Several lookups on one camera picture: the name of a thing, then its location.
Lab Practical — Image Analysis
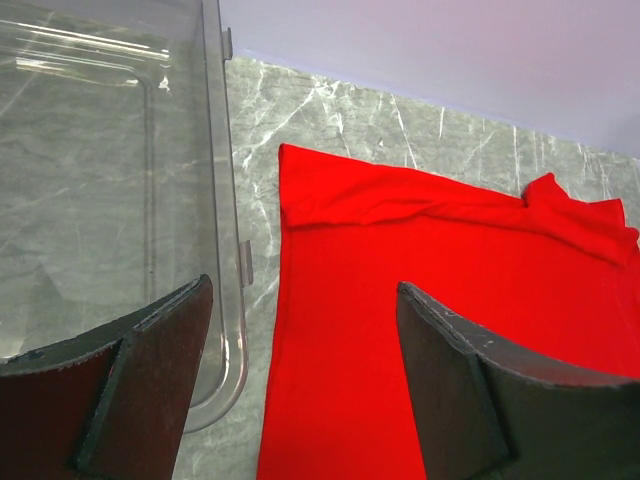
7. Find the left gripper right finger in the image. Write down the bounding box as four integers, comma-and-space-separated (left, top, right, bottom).
396, 283, 639, 479

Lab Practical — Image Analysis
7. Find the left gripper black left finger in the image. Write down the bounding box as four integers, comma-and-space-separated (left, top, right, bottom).
1, 275, 213, 479

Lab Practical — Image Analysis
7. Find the red t shirt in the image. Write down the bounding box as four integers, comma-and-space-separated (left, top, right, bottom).
257, 144, 639, 479

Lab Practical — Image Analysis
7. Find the clear plastic bin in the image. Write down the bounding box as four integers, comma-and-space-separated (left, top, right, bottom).
1, 1, 252, 432

